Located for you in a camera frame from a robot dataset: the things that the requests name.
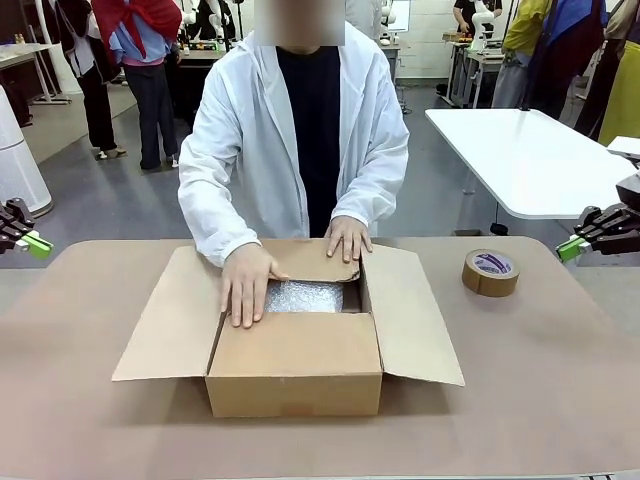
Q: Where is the white side table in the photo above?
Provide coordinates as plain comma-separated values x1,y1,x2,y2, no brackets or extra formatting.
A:
0,42,72,107

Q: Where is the person in dark blue robe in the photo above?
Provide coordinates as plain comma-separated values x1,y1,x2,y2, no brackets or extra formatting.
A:
528,0,609,137

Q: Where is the bubble wrap bundle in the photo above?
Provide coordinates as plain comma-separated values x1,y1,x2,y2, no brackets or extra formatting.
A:
263,279,347,316

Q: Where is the person in black clothes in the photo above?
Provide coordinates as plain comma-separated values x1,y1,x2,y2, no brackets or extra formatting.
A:
49,0,123,162

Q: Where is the person in yellow skirt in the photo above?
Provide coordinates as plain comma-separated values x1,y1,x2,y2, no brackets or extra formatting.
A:
596,0,640,147

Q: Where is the person in yellow top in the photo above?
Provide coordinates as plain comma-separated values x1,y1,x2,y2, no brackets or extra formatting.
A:
492,0,551,109

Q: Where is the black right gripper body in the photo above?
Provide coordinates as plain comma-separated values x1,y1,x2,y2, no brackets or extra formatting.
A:
615,172,640,208

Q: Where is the brown packing tape roll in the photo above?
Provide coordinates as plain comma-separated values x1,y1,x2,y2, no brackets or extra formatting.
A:
460,248,522,299

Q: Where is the person's right hand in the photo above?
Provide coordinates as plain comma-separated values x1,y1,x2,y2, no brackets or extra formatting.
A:
219,247,292,330

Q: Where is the person's right forearm white sleeve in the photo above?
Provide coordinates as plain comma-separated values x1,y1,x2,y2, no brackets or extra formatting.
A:
178,159,264,270

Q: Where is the person's left forearm white sleeve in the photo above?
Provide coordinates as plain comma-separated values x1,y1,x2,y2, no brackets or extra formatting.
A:
329,149,409,237

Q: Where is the person's left hand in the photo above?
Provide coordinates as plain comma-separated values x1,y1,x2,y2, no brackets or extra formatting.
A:
323,215,374,264

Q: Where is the brown cardboard box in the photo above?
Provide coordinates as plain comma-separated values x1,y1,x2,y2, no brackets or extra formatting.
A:
110,238,466,419

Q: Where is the white cylindrical appliance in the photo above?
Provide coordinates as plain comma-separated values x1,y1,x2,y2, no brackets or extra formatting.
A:
0,83,55,219

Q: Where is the large white table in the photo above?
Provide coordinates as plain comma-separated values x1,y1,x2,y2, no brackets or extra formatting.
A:
424,107,640,222

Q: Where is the person in white jacket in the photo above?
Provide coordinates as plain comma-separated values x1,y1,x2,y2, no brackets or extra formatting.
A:
177,0,411,270

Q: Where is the person with red shawl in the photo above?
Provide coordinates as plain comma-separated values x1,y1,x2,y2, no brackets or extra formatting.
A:
92,0,184,171

